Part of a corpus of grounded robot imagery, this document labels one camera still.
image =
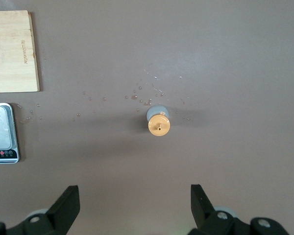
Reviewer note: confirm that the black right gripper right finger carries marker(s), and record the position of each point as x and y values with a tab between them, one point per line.
201	208

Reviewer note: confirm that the translucent orange-capped sauce bottle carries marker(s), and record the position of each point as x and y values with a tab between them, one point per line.
159	124

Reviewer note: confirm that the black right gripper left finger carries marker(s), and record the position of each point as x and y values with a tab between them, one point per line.
61	210

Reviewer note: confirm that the silver digital kitchen scale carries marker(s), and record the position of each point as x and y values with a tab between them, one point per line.
1	127

